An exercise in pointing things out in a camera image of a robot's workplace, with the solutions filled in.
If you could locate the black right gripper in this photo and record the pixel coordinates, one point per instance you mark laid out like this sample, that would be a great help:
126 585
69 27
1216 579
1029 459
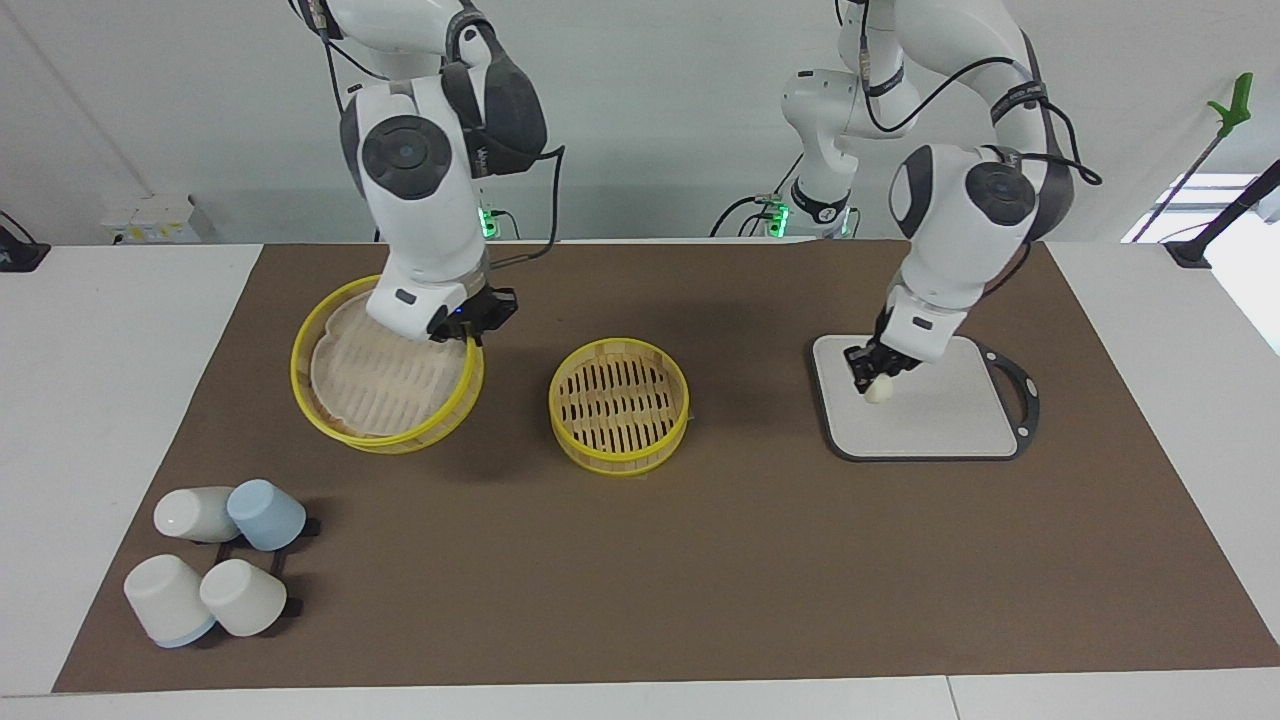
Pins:
480 310

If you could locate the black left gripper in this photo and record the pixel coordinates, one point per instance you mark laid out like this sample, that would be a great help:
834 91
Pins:
885 355

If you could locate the white steamed bun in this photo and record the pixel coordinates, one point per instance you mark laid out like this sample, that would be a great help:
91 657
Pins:
879 391

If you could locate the white steamer liner paper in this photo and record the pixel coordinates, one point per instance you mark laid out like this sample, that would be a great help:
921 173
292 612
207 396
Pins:
370 385

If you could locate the yellow bamboo steamer tier lined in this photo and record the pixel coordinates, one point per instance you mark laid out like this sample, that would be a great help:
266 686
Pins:
400 441

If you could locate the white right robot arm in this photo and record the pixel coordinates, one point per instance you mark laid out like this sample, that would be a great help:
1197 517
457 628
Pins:
420 230

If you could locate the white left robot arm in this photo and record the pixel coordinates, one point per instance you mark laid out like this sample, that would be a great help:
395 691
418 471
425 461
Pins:
950 260

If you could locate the yellow bamboo steamer tier unlined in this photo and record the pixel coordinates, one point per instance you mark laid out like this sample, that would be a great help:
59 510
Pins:
620 461

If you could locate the brown table mat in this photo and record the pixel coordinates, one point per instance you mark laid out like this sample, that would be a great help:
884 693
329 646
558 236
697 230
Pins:
700 580

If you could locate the light blue plastic cup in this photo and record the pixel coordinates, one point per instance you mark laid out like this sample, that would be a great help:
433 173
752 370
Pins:
268 515

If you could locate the black cup rack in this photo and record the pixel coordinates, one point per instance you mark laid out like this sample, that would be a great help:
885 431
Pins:
275 566

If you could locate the white plastic cup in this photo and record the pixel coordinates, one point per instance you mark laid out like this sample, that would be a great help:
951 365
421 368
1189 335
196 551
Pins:
245 600
165 600
190 513

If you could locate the white power strip box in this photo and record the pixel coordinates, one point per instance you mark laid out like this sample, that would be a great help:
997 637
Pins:
160 218

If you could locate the green tipped pole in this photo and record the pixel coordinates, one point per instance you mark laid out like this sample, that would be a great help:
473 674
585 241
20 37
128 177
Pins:
1238 100

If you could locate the black device on table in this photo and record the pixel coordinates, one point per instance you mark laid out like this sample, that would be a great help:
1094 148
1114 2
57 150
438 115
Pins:
18 252

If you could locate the white cutting board grey frame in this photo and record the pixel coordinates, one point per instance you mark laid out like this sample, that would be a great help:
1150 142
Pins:
930 410

